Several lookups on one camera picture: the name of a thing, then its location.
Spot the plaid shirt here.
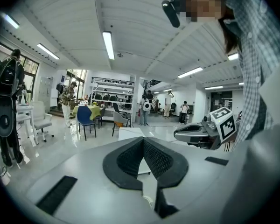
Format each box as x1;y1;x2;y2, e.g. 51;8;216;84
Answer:
224;0;280;149

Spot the person's head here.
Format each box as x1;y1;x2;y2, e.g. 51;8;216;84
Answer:
171;0;227;23

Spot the black double door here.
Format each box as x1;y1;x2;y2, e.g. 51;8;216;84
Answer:
211;91;233;112

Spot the black railing staircase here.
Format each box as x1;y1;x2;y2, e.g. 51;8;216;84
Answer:
143;79;165;113

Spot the white office chair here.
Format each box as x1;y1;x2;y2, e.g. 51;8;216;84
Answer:
29;101;55;142

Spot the grey chair orange seat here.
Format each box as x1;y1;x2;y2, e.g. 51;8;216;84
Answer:
112;111;129;137

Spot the small white desk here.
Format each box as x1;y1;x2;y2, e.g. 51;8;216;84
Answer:
15;104;39;145

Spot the grey locker cabinet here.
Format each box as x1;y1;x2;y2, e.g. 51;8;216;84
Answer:
38;76;53;107

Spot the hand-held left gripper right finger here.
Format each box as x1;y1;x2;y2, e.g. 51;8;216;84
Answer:
143;137;189;189

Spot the black head-worn camera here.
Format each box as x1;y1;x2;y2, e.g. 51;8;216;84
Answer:
161;0;181;28

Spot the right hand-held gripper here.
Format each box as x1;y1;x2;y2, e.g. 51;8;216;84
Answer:
173;106;238;150

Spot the white storage shelf rack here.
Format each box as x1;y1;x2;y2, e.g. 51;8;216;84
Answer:
91;77;135;121

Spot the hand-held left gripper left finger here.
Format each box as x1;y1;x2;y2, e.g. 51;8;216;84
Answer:
102;136;145;191

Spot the blue chair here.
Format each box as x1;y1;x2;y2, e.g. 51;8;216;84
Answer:
77;105;97;141

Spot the dark grey chair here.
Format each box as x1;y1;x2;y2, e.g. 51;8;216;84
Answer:
93;106;107;129

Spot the yellow-green tablecloth table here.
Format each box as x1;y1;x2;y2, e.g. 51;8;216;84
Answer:
72;105;101;121

